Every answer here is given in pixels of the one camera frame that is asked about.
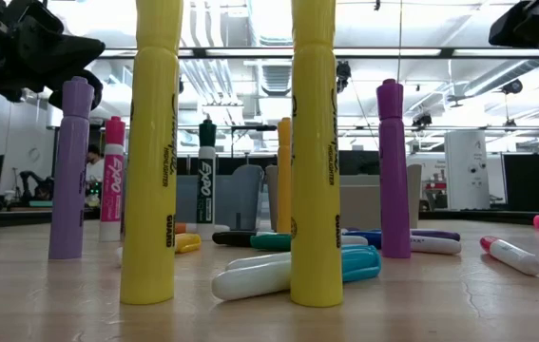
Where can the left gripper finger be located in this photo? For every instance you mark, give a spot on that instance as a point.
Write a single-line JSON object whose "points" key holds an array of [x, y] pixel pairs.
{"points": [[99, 90], [69, 57]]}

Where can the pink Expo marker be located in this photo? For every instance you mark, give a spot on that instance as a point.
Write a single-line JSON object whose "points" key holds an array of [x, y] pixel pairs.
{"points": [[112, 180]]}

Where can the yellow Sharpie highlighter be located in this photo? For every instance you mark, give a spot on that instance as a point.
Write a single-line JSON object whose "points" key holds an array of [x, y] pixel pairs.
{"points": [[151, 166], [315, 166]]}

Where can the lilac highlighter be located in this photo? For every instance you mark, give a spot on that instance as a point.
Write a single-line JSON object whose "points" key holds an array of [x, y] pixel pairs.
{"points": [[70, 180]]}

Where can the green Expo marker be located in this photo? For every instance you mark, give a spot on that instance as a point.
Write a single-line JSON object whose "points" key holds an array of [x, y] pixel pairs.
{"points": [[206, 190]]}

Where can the deep purple highlighter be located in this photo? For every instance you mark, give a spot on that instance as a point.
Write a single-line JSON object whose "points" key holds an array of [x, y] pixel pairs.
{"points": [[392, 180]]}

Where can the white marker black cap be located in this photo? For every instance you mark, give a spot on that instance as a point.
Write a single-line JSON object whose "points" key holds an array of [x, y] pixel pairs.
{"points": [[233, 238]]}

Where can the white marker red cap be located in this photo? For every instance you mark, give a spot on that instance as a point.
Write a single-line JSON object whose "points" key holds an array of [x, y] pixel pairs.
{"points": [[511, 255]]}

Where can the orange-yellow highlighter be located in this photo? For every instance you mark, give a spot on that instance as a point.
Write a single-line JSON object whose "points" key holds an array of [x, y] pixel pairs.
{"points": [[284, 180]]}

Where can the white marker green cap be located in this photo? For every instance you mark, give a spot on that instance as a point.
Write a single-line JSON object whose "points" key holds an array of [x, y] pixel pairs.
{"points": [[271, 242]]}

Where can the white marker light-blue cap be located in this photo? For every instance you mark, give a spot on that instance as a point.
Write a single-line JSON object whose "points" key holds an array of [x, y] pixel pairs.
{"points": [[250, 280], [259, 260]]}

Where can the background black robot arm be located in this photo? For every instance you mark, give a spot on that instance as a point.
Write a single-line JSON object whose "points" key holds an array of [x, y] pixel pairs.
{"points": [[36, 183]]}

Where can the black ceiling spotlight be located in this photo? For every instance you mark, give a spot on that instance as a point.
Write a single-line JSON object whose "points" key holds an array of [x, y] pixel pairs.
{"points": [[422, 119], [513, 87]]}

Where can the person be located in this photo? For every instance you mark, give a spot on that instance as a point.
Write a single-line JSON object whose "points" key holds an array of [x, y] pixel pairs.
{"points": [[94, 166]]}

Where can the black partition panel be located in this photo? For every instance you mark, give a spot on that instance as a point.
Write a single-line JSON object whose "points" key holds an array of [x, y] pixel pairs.
{"points": [[530, 183]]}

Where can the white column machine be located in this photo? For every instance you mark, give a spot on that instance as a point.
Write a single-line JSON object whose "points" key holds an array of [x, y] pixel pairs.
{"points": [[466, 161]]}

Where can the black overhead crossbar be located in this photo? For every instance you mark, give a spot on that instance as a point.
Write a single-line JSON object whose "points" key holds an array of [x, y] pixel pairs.
{"points": [[250, 53]]}

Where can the white marker orange cap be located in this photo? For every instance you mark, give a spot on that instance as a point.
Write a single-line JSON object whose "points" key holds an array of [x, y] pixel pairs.
{"points": [[183, 228]]}

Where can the dark grey translucent bin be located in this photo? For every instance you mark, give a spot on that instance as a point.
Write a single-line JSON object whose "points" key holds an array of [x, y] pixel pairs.
{"points": [[238, 195]]}

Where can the white marker blue cap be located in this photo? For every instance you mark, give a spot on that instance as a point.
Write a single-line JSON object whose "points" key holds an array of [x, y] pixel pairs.
{"points": [[433, 245]]}

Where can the light grey plastic bin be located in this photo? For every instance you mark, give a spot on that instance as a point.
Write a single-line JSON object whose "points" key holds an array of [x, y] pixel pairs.
{"points": [[359, 204]]}

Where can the black overhead camera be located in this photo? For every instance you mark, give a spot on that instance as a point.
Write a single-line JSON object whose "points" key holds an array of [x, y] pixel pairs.
{"points": [[343, 71]]}

